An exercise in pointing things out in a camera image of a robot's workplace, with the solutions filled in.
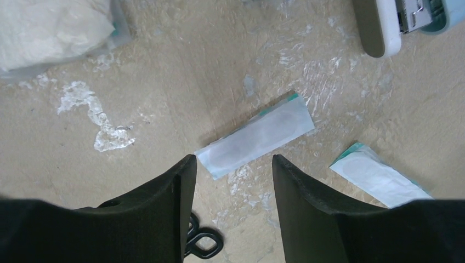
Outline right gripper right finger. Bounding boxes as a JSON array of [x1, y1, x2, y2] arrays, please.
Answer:
[[272, 155, 464, 262]]

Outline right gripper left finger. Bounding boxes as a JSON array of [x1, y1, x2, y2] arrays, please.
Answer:
[[1, 155, 197, 262]]

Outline white bandage strip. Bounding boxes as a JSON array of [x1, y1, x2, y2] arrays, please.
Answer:
[[330, 142, 433, 208], [195, 93, 315, 180]]

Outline white gauze bag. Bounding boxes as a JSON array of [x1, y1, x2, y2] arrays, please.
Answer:
[[1, 1, 132, 82]]

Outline black handled scissors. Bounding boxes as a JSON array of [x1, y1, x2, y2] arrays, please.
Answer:
[[184, 213, 224, 260]]

